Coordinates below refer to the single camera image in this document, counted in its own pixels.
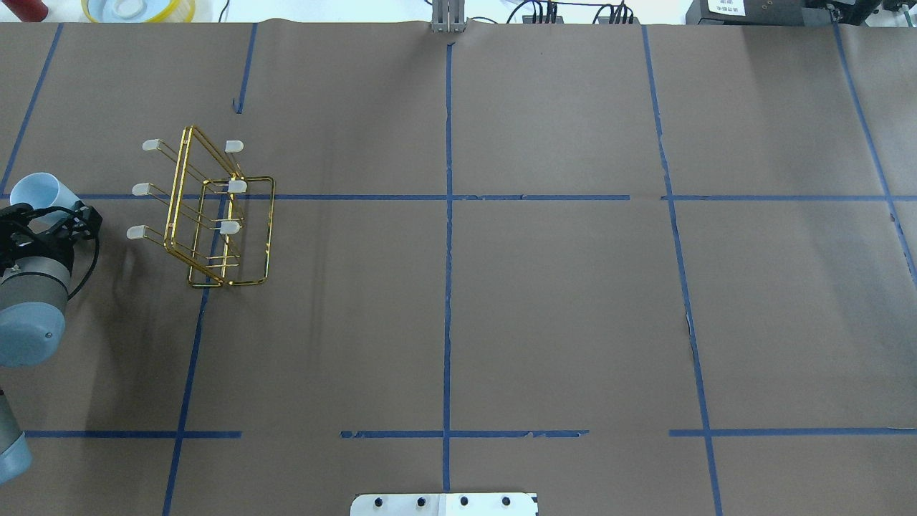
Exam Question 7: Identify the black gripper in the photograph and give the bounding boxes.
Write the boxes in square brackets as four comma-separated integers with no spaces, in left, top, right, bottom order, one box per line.
[1,203,101,269]

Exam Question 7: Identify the red cylinder bottle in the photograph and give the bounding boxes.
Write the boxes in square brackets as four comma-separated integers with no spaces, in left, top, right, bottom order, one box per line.
[2,0,49,22]

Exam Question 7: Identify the light blue plastic cup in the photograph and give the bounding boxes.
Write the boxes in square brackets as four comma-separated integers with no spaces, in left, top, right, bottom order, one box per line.
[10,172,81,231]

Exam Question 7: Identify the black computer box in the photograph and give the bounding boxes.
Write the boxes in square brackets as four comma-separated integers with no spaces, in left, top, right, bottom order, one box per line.
[685,1,834,27]

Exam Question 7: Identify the gold wire cup holder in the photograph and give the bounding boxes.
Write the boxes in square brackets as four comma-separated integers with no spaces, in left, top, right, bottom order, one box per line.
[125,125,277,290]

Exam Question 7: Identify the yellow bowl with blue plate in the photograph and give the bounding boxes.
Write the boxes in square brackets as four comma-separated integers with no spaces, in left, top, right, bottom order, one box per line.
[80,0,196,24]

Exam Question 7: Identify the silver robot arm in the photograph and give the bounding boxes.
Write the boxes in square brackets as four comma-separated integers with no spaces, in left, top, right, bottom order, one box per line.
[1,200,102,368]

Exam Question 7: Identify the aluminium frame post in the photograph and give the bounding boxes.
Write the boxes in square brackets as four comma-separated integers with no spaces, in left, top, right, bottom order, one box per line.
[428,0,467,34]

